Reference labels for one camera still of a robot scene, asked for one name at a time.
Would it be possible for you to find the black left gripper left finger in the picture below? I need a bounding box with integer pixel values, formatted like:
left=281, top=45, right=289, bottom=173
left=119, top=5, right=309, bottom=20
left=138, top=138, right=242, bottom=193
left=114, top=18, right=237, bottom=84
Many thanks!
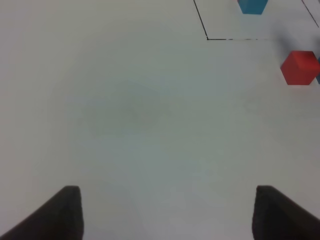
left=0, top=185, right=84, bottom=240

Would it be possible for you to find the blue template cube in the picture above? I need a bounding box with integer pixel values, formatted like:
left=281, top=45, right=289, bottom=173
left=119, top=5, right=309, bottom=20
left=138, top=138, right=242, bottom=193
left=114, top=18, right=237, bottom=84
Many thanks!
left=237, top=0, right=268, bottom=15

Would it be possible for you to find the red cube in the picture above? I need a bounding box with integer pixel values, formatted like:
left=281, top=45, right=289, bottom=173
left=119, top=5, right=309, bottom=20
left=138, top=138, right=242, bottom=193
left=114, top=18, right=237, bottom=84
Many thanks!
left=280, top=50, right=320, bottom=86

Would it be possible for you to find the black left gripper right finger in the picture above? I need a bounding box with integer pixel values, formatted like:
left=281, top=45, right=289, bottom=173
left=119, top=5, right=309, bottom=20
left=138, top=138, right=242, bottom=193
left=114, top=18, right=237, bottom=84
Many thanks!
left=251, top=185, right=320, bottom=240

